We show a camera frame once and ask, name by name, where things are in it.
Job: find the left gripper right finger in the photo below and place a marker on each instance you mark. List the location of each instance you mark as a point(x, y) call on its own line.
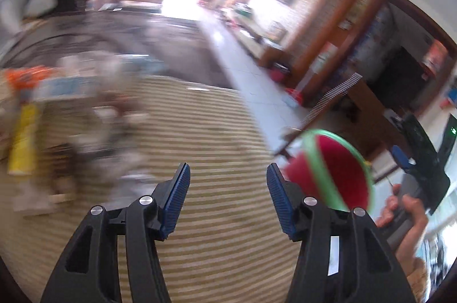
point(343, 256)

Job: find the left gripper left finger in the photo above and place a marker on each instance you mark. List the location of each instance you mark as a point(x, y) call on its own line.
point(88, 271)

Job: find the yellow foil packet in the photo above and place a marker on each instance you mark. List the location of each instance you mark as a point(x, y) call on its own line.
point(22, 156)

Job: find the white blue milk carton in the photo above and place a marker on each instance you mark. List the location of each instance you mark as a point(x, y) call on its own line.
point(65, 88)

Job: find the orange snack bag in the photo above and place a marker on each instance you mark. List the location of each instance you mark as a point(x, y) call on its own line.
point(27, 78)

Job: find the red green trash bin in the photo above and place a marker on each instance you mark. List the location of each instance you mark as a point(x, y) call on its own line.
point(330, 169)

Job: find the person right hand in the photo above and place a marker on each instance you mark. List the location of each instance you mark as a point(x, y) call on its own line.
point(414, 224)

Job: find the wooden dining chair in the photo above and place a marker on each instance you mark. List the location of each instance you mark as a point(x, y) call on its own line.
point(352, 111)

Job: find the yellow striped table mat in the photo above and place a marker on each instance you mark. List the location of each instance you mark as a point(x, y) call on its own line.
point(227, 246)

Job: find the red dustpan with broom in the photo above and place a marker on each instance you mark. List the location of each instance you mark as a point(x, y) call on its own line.
point(292, 97)

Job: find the small red waste basket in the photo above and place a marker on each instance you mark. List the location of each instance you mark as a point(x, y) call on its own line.
point(278, 72)

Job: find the low tv cabinet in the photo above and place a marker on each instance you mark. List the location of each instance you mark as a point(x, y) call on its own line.
point(263, 45)

